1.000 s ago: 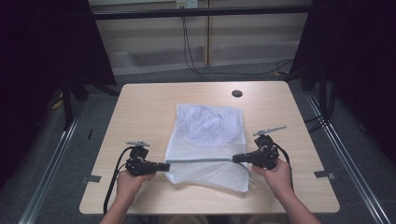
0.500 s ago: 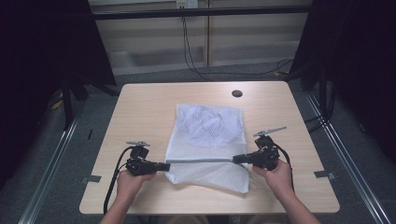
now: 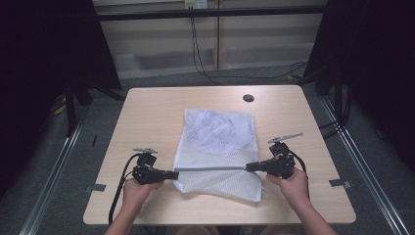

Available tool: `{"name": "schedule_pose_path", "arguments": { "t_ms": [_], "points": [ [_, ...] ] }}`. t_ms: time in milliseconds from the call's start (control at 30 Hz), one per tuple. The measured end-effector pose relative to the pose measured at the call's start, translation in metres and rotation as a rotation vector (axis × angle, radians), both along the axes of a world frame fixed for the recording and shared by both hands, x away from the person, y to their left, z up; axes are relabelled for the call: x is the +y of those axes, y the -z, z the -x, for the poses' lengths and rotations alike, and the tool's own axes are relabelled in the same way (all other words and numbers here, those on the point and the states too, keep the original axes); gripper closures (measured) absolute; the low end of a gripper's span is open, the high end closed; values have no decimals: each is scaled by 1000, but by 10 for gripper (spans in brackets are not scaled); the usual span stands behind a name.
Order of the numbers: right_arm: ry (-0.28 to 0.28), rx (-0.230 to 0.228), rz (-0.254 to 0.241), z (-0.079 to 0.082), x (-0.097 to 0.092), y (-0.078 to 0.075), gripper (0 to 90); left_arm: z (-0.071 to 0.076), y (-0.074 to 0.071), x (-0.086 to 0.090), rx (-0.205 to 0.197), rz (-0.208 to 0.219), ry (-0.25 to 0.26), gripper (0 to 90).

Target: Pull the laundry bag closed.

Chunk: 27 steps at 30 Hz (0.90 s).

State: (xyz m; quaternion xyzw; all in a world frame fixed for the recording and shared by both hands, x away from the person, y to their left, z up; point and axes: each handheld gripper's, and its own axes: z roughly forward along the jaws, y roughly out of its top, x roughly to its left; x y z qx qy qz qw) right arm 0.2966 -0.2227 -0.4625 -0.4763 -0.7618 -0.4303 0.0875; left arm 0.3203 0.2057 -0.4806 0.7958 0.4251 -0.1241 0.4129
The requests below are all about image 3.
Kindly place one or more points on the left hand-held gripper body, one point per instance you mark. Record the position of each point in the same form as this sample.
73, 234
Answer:
148, 173

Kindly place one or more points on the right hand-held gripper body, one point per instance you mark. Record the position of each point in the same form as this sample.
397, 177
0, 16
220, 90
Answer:
281, 161

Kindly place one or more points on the white mesh laundry bag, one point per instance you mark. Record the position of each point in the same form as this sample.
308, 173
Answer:
217, 140

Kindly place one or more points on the person's left hand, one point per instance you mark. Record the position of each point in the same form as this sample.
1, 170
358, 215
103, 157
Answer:
138, 194

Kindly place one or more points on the person's right hand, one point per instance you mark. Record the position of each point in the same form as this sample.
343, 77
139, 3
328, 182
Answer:
292, 187

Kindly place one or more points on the grey tape strip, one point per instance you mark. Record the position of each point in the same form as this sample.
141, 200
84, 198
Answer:
96, 187
339, 183

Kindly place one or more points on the black curtain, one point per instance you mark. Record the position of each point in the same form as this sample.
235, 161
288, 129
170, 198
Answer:
39, 71
375, 65

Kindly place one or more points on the black horizontal metal bar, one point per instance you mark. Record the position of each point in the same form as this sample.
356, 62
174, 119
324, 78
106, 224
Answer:
208, 13

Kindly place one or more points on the metal floor rail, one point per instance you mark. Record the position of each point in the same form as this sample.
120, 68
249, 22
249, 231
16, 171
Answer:
362, 169
49, 182

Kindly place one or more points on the white wall socket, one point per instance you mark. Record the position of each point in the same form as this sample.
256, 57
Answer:
195, 4

